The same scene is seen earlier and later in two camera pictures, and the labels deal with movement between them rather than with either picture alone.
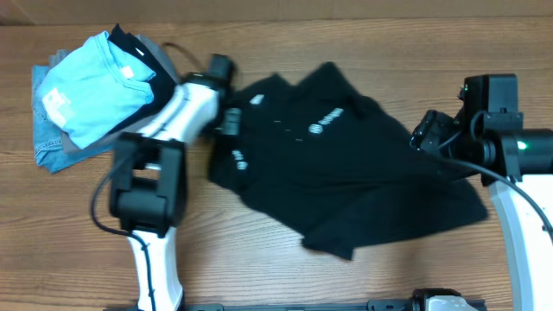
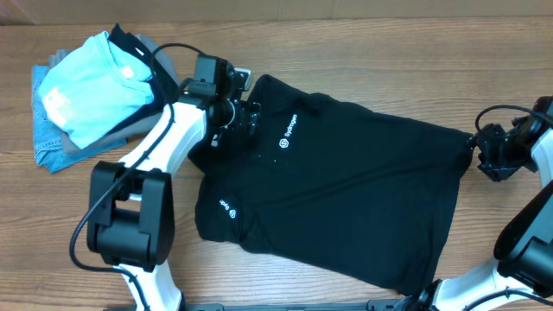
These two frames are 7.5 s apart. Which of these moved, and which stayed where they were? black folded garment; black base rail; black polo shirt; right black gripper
Moved: right black gripper; black polo shirt
Stayed: black base rail; black folded garment
